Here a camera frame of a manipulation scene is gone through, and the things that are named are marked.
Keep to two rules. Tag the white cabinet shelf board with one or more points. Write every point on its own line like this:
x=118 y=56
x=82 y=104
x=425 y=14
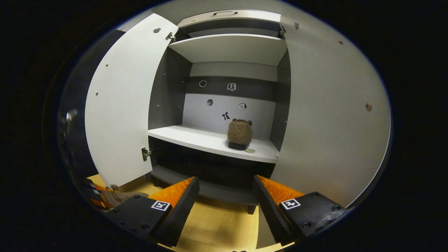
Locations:
x=227 y=47

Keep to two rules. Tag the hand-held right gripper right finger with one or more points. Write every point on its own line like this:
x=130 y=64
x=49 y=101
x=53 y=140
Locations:
x=271 y=210

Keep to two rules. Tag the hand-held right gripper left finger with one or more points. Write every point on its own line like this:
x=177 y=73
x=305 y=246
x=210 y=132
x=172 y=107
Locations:
x=182 y=206

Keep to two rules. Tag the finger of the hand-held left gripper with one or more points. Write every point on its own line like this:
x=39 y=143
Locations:
x=95 y=185
x=98 y=203

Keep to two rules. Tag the white and grey shoe cabinet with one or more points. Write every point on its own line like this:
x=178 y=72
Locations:
x=168 y=91

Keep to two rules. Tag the white cabinet door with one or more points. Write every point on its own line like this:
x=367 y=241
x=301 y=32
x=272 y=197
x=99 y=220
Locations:
x=122 y=105
x=325 y=115

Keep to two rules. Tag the metal door hinge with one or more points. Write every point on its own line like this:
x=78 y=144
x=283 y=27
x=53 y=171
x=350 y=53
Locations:
x=145 y=153
x=170 y=36
x=282 y=29

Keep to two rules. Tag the beige cabinet drawer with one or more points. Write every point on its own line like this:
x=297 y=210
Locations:
x=252 y=15

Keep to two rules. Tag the brown fuzzy shoe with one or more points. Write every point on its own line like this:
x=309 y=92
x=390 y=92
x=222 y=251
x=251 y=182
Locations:
x=122 y=197
x=240 y=133

